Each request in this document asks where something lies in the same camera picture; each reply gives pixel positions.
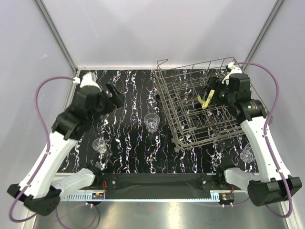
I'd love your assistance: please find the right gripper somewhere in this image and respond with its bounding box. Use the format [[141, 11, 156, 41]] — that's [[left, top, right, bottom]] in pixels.
[[198, 76, 235, 107]]

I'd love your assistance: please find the yellow mug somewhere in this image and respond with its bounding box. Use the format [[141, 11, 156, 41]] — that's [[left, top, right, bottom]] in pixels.
[[197, 89, 215, 110]]

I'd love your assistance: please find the clear glass tumbler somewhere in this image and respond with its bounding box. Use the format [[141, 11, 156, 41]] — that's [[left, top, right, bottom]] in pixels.
[[144, 113, 160, 133]]

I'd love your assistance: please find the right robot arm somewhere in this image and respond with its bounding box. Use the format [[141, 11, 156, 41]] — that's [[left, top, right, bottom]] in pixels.
[[204, 73, 302, 206]]

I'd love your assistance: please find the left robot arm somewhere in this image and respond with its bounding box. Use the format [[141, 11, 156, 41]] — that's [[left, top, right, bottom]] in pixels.
[[7, 83, 125, 216]]

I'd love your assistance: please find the clear glass left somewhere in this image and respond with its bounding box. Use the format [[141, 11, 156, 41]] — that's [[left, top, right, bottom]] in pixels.
[[92, 138, 107, 154]]

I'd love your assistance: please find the clear glass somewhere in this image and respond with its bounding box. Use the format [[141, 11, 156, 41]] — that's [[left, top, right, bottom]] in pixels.
[[92, 138, 107, 154], [240, 143, 255, 163]]

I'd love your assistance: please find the black marbled mat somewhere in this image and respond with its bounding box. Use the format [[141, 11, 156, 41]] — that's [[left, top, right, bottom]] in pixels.
[[59, 70, 258, 173]]

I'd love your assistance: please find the clear glass right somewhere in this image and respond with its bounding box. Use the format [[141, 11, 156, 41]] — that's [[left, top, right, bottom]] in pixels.
[[240, 143, 255, 163]]

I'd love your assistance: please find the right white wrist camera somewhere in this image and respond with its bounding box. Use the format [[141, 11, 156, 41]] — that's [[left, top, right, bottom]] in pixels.
[[222, 62, 243, 85]]

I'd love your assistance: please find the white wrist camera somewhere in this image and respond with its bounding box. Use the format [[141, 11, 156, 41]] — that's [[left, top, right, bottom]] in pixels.
[[222, 62, 243, 85], [80, 72, 101, 90]]

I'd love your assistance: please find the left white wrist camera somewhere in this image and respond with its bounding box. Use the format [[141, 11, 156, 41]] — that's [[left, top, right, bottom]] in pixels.
[[80, 72, 101, 90]]

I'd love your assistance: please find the grey wire dish rack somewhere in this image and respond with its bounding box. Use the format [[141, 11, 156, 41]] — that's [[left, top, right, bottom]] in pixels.
[[156, 56, 274, 151]]

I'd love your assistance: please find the left aluminium corner post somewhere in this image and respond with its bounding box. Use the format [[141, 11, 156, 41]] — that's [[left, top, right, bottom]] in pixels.
[[34, 0, 78, 73]]

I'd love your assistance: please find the aluminium corner post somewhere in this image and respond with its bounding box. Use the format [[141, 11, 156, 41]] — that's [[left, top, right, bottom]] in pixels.
[[244, 0, 286, 62], [34, 0, 78, 73]]

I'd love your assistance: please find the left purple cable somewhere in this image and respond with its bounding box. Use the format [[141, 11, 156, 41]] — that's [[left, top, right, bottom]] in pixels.
[[9, 76, 81, 224]]

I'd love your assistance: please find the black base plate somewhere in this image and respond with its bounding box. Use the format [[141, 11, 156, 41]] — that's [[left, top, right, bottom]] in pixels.
[[97, 173, 231, 190]]

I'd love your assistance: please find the aluminium rail front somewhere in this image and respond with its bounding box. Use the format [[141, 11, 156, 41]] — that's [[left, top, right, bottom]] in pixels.
[[61, 190, 232, 202]]

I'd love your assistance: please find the right aluminium corner post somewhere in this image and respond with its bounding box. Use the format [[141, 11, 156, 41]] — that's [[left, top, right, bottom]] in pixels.
[[244, 0, 286, 62]]

